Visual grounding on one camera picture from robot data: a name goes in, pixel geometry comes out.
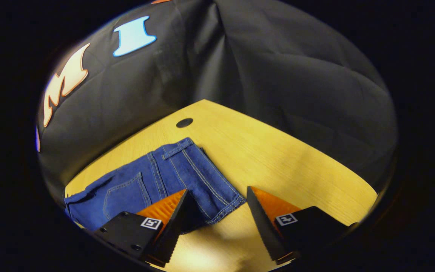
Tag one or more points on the black table grommet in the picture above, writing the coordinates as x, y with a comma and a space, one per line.
184, 122

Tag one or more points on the blue denim jeans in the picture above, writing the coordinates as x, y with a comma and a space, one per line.
172, 170

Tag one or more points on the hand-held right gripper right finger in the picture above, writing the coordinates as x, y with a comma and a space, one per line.
263, 226

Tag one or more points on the black backdrop cloth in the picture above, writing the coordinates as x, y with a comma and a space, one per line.
278, 75

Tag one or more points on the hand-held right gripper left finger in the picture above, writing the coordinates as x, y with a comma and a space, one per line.
176, 226

